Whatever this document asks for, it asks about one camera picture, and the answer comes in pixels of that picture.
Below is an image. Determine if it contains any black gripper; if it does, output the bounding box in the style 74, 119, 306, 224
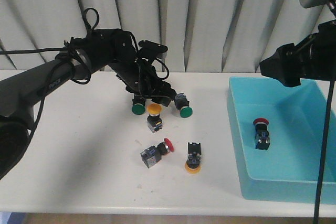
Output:
104, 29, 176, 108
259, 20, 335, 87

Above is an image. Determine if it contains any yellow push button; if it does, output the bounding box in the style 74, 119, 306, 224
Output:
147, 103, 163, 133

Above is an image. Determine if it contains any red push button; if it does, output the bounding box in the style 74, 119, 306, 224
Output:
253, 118, 270, 151
140, 138, 174, 168

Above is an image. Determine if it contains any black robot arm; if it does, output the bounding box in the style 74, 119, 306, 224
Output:
1, 29, 176, 176

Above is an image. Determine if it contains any turquoise plastic box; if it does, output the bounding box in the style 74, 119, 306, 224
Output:
227, 77, 326, 203

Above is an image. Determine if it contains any green push button left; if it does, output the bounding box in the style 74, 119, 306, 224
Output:
131, 101, 146, 115

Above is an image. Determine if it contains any green push button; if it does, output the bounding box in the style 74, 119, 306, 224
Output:
131, 101, 146, 115
174, 93, 193, 118

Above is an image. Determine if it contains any green push button right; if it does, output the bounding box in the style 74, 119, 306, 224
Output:
174, 93, 193, 118

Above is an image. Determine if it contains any red push button lying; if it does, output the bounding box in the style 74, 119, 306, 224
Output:
140, 138, 174, 168

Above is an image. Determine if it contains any yellow push button upside-down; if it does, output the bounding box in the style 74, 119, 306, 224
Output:
185, 142, 202, 174

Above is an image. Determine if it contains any white pleated curtain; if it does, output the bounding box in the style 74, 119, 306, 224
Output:
1, 0, 332, 73

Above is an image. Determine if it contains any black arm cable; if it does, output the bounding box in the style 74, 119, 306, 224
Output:
0, 8, 170, 133
312, 1, 336, 224

